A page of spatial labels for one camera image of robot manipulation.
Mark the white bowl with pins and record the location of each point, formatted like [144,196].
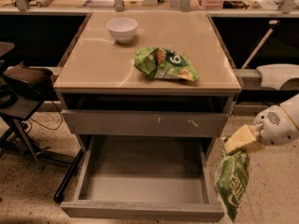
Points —
[122,29]

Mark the grey drawer cabinet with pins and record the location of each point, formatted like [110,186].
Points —
[99,74]

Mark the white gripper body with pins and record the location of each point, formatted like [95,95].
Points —
[275,129]

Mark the light green chip bag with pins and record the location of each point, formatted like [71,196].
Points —
[162,63]

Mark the closed grey top drawer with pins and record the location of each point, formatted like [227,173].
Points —
[145,123]

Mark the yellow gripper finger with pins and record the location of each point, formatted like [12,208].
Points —
[248,138]

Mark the white-headed stick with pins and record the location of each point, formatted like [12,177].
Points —
[273,24]

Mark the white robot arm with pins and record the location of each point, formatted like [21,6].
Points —
[276,125]

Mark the open grey middle drawer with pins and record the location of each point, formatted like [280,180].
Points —
[152,178]

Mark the black bag on stand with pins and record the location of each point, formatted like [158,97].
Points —
[31,83]

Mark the dark folding stand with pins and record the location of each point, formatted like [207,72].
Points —
[15,110]

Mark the green jalapeno chip bag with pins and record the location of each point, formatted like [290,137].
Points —
[231,180]

